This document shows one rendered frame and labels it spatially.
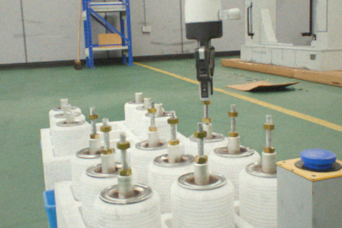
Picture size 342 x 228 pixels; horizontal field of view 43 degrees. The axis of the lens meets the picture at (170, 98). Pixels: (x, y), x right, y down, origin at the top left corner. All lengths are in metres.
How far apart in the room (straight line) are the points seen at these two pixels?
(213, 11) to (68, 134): 0.49
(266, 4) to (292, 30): 2.76
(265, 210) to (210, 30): 0.36
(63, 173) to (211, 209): 0.55
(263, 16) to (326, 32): 1.36
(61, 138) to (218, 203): 0.58
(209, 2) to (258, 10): 4.30
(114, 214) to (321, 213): 0.26
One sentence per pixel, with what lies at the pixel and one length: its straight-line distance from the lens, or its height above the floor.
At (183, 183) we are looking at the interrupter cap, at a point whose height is 0.25.
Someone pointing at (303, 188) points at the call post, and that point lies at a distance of 0.52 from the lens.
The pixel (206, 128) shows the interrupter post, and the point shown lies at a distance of 0.91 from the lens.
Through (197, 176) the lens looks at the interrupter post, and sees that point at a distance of 0.66.
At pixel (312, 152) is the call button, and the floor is 0.33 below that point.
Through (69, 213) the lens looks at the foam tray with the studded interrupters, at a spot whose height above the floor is 0.18.
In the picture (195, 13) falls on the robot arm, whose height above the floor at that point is 0.51.
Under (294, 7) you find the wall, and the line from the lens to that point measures 7.94.
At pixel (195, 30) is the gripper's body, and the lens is 0.86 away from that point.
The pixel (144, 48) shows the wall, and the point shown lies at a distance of 6.95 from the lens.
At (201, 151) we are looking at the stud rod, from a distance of 0.66.
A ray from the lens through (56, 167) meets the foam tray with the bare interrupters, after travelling 1.11.
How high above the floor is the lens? 0.48
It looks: 9 degrees down
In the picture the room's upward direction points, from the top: 2 degrees counter-clockwise
